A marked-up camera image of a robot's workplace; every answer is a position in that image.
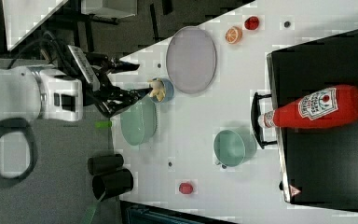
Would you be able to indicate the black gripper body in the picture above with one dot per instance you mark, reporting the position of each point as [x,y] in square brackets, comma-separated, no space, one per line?
[110,100]

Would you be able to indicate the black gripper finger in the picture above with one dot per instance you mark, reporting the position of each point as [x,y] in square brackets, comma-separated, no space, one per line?
[126,66]
[137,95]

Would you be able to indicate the red ketchup bottle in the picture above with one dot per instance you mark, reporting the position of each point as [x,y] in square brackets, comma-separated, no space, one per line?
[328,108]

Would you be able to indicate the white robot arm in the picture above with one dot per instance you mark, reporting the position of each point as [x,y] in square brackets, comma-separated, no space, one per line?
[43,91]

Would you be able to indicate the black oven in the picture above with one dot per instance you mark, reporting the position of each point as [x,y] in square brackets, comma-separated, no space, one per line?
[320,166]

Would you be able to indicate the peeled banana toy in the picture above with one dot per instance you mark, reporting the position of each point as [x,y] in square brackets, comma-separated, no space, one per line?
[158,89]

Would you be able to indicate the large green bowl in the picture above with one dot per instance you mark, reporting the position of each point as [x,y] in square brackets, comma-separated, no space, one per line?
[139,122]

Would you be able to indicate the small blue bowl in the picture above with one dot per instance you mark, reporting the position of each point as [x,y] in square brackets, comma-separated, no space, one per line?
[169,92]

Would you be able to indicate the black cylinder upper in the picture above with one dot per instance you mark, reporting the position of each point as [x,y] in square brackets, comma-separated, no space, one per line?
[104,164]

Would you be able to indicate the black cylinder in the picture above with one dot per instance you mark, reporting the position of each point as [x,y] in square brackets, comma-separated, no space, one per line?
[112,184]
[104,164]

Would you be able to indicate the purple oval plate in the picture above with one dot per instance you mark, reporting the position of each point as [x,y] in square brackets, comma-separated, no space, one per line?
[191,60]

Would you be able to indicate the black cylinder lower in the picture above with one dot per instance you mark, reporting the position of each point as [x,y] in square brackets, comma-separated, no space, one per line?
[112,184]

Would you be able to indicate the small red fruit toy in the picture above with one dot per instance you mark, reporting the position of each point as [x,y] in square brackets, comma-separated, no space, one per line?
[186,188]

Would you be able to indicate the white side table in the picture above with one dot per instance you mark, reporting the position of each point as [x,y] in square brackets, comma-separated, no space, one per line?
[22,17]

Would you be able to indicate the green mug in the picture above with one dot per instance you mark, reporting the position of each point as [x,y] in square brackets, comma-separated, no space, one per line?
[233,147]

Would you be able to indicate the orange slice toy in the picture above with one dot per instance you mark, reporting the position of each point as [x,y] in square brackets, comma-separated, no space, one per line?
[233,35]

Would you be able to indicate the dark red fruit toy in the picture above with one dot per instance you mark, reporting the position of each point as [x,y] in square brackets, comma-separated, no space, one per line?
[252,23]

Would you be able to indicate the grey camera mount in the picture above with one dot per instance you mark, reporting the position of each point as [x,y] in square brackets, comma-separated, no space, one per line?
[85,67]

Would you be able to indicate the black oven door handle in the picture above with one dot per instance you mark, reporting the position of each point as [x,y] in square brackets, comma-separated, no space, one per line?
[255,113]

